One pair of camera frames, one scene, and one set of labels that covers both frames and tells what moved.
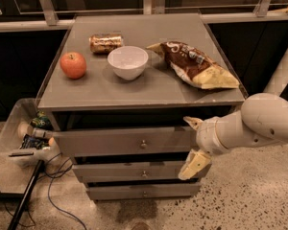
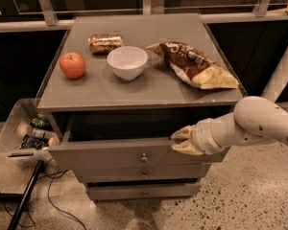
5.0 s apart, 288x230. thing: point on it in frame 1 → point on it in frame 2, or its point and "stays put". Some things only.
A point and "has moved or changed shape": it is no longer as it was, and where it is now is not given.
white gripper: [206, 137] → [203, 138]
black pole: [26, 195] stays put
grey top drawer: [120, 142] has moved or changed shape
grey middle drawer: [129, 172] stays put
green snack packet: [41, 121] stays put
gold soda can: [106, 43] stays put
